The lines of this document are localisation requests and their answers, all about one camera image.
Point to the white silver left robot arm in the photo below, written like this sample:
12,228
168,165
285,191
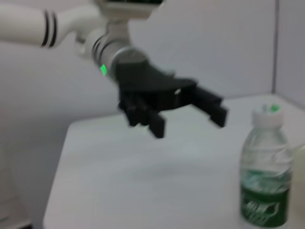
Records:
71,23

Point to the pale green glass fruit plate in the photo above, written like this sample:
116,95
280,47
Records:
299,186

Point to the clear green-label water bottle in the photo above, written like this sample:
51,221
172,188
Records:
264,167

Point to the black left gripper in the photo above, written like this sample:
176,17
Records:
147,86

